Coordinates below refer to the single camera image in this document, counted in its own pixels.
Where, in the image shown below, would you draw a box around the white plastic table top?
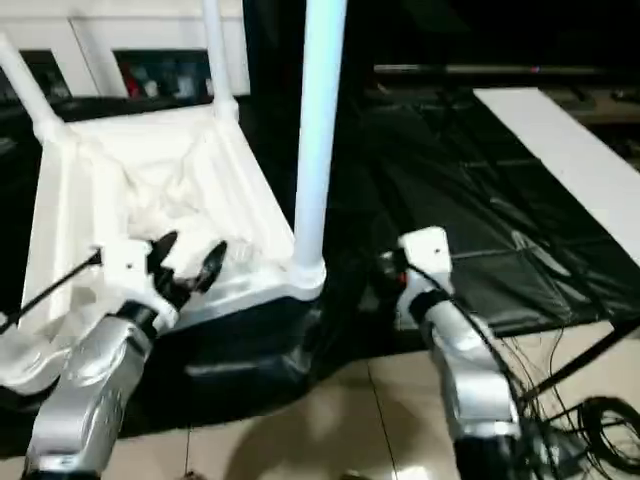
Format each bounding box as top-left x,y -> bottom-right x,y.
0,104 -> 330,397

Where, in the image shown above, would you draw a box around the white plastic table leg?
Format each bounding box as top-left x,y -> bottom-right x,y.
202,0 -> 242,117
289,0 -> 350,277
0,34 -> 70,142

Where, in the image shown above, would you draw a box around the black mat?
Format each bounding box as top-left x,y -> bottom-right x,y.
0,88 -> 640,433

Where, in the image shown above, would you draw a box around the black stand leg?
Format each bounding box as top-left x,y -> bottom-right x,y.
518,318 -> 640,403

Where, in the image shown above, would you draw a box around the white flat board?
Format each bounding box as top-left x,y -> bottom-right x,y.
471,87 -> 640,268

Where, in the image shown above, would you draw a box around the white cabinet with glass doors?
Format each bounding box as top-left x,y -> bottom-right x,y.
0,0 -> 250,102

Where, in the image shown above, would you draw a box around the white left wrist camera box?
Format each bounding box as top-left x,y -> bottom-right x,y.
97,237 -> 182,332

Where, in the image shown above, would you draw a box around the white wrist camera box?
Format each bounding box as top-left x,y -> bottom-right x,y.
394,227 -> 454,332
97,237 -> 182,332

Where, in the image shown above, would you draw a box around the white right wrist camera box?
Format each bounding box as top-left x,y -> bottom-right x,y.
394,227 -> 454,332

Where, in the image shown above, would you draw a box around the black metal rail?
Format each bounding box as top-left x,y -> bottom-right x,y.
371,63 -> 640,80

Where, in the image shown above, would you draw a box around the thin black floor cables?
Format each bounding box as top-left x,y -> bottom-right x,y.
498,328 -> 640,480

